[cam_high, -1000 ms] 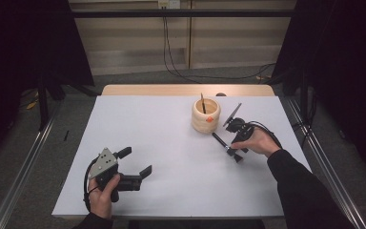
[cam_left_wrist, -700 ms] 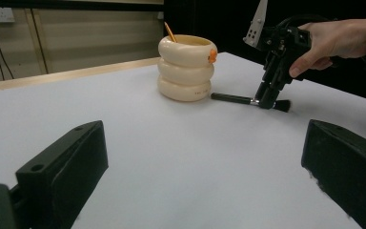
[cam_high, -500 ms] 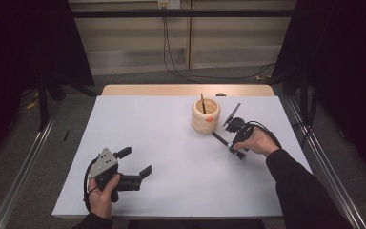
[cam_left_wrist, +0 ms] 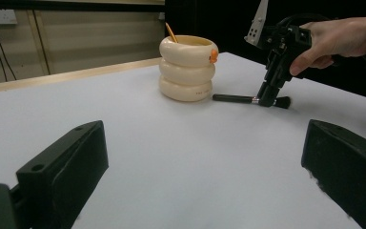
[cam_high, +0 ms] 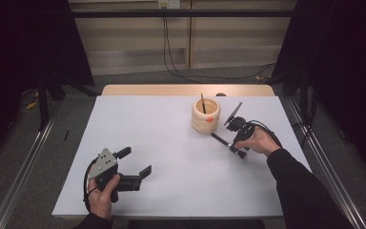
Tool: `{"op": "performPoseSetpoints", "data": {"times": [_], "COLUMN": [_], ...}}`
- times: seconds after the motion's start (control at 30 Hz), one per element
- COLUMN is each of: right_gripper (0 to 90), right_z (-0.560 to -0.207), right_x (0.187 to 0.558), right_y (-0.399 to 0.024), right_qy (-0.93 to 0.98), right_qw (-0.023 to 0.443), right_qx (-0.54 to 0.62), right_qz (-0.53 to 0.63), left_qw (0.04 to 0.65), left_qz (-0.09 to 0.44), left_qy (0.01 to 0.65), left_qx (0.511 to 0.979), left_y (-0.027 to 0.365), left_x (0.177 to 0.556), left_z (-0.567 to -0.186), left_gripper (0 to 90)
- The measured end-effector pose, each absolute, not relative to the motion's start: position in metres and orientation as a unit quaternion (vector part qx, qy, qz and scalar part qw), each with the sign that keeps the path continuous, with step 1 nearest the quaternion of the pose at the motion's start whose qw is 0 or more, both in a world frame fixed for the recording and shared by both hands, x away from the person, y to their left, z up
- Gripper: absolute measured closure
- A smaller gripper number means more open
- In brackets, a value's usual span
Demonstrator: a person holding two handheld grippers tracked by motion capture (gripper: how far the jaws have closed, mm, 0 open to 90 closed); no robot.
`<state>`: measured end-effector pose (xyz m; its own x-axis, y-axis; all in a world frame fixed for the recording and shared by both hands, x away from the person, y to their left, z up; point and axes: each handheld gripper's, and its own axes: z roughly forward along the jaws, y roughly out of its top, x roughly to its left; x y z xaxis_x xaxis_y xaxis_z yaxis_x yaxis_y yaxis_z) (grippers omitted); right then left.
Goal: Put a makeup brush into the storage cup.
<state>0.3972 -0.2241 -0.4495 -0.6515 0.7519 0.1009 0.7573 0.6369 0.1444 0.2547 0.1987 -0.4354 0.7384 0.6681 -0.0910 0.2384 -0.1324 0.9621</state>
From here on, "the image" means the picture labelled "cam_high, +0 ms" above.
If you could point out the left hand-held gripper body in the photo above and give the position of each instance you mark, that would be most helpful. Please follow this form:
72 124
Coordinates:
105 165

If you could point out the black horizontal frame bar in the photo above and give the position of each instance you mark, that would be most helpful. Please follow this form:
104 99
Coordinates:
178 13

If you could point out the black makeup brush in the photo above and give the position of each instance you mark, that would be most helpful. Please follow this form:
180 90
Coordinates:
222 141

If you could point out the white wall socket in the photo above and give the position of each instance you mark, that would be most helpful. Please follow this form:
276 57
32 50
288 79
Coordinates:
169 4

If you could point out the black curtain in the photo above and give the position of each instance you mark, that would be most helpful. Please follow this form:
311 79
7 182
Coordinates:
346 63
19 47

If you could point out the person's right hand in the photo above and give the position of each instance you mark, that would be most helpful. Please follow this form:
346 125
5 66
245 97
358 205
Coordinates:
260 141

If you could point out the aluminium floor rail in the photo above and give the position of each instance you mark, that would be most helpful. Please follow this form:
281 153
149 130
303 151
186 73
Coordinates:
22 168
330 159

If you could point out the black metal stand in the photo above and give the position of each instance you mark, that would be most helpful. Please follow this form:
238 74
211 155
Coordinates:
43 105

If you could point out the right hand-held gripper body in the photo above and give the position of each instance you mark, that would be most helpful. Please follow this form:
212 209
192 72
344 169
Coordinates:
238 124

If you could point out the cream ribbed brush holder cup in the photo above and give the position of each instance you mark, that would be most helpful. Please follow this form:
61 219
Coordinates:
203 124

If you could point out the person's left hand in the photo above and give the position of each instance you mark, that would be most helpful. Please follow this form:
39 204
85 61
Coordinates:
100 203

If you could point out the white table mat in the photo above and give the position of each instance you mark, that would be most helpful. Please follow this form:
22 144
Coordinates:
171 165

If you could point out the brown pencil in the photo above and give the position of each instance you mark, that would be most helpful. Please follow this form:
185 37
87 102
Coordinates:
203 103

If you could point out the wooden wall strip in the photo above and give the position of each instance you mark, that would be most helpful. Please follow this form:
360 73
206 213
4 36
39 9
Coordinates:
189 38

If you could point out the yellow floor object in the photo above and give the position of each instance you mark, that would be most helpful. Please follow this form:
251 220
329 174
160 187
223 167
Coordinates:
31 105

